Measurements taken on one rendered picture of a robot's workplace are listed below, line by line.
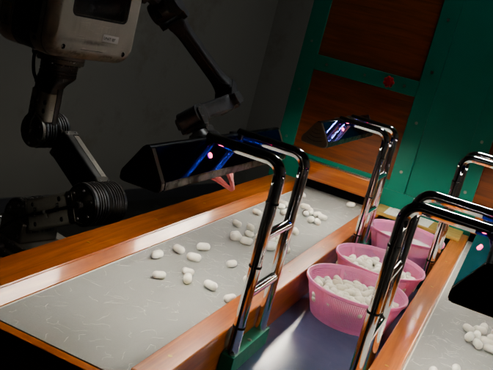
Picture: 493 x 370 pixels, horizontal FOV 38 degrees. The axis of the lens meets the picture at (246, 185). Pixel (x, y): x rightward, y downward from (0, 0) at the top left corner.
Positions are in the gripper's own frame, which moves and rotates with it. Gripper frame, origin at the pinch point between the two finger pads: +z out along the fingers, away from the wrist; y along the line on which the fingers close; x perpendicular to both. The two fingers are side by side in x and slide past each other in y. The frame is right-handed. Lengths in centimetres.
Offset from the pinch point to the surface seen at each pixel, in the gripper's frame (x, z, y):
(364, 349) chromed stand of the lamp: -35, 46, -68
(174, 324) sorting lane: -5, 24, -71
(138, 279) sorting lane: 5, 12, -58
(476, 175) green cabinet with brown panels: -50, 39, 85
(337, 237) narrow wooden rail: -12.4, 29.2, 20.4
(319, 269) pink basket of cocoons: -14.6, 32.9, -12.5
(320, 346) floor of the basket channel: -15, 46, -40
